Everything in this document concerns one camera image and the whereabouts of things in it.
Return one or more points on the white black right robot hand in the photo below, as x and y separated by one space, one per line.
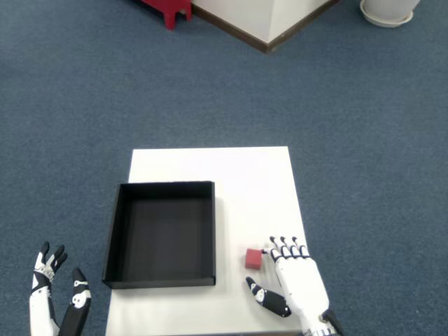
302 287

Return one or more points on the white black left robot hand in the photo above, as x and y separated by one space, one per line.
38 315

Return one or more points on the red cube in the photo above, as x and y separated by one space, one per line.
253 259

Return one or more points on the black open box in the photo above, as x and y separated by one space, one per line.
164 238

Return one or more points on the white pot saucer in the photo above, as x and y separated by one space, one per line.
386 22

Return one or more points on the white plant pot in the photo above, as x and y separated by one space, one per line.
390 7

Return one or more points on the red plastic stool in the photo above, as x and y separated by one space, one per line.
171 8

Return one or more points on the brown wall baseboard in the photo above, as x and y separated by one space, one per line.
269 47

